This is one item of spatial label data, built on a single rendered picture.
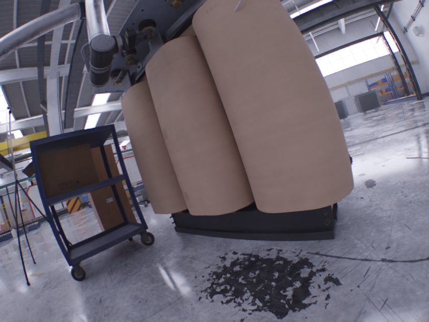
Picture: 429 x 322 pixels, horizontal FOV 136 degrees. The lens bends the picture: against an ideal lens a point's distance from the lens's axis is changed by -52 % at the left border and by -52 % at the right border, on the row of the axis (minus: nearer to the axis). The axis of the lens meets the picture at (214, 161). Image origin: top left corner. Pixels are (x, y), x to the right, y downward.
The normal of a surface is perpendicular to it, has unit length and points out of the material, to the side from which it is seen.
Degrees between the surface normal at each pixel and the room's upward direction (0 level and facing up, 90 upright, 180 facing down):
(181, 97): 90
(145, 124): 90
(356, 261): 0
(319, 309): 0
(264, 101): 90
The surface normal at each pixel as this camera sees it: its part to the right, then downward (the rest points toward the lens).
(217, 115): 0.37, -0.09
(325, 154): -0.18, 0.09
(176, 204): 0.10, 0.00
